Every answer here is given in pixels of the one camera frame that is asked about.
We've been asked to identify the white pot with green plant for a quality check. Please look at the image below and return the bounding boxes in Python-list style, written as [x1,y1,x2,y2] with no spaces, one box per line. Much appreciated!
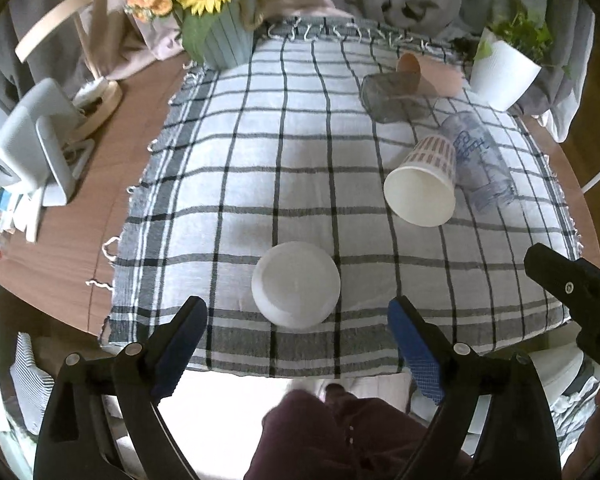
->
[471,7,572,112]

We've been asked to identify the white box-shaped device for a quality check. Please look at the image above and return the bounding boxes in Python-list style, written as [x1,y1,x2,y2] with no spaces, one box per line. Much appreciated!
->
[0,77,90,207]

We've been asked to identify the red patterned paper cup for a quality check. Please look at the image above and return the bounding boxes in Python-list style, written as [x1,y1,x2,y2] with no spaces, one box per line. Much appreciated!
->
[383,135,459,228]

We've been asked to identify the person's legs in maroon pants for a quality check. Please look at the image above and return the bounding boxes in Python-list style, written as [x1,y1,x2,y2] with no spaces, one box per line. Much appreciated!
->
[242,383,475,480]

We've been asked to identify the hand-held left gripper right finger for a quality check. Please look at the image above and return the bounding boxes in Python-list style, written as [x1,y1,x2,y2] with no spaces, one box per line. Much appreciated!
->
[388,295,564,480]

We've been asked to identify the blue vase with sunflowers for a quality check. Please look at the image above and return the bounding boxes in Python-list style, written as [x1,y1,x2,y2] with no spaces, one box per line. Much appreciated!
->
[124,0,327,69]

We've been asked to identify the black white checked cloth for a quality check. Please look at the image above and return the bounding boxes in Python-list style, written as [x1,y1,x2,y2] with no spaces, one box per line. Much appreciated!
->
[86,17,585,379]

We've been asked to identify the tan paper cup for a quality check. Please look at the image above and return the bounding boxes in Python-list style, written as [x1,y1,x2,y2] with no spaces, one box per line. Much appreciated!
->
[396,52,467,99]

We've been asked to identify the grey glass cup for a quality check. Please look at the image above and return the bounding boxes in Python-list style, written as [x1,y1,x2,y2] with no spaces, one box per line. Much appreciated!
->
[361,72,429,124]

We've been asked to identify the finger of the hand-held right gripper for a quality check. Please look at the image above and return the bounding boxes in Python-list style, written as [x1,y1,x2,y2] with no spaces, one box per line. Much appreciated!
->
[524,243,600,363]

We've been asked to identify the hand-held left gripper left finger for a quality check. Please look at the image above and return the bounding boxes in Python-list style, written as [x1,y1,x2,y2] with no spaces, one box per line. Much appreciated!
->
[32,296,209,480]

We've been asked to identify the clear blue printed plastic cup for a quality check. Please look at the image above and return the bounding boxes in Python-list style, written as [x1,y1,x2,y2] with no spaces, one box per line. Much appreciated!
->
[440,112,519,212]

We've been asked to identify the pile of small desk clutter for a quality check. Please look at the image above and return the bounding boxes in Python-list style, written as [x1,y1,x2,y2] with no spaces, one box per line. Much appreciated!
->
[0,170,47,261]

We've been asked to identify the striped cloth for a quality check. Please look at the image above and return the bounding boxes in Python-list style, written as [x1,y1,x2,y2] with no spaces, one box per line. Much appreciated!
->
[9,332,57,437]

